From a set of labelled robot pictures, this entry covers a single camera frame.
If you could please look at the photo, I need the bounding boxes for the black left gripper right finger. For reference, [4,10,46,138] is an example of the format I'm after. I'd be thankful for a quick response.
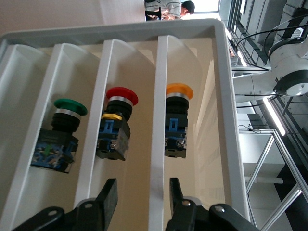
[166,177,259,231]

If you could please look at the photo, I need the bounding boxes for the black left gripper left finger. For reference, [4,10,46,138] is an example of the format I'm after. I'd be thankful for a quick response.
[12,178,119,231]

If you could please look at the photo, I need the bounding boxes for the yellow mushroom push button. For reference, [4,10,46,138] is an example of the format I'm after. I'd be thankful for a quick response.
[164,83,194,159]

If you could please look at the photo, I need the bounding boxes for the red mushroom push button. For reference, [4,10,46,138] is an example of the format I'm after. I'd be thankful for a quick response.
[96,86,139,161]

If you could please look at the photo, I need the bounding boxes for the green mushroom push button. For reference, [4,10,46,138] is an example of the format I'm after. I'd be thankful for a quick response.
[30,98,88,174]

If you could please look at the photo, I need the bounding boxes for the white drawer cabinet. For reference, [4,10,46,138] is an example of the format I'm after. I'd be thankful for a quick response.
[0,18,250,231]

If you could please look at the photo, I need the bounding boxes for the fluorescent tube light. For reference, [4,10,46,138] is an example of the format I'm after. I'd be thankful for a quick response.
[262,96,287,137]

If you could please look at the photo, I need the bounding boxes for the person in striped shirt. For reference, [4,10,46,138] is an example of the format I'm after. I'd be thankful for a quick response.
[163,0,195,20]

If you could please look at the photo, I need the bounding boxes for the aluminium profile frame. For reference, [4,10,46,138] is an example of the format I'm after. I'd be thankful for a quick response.
[245,128,308,231]

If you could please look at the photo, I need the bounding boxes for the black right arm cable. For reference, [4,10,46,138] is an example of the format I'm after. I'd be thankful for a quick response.
[237,14,308,73]

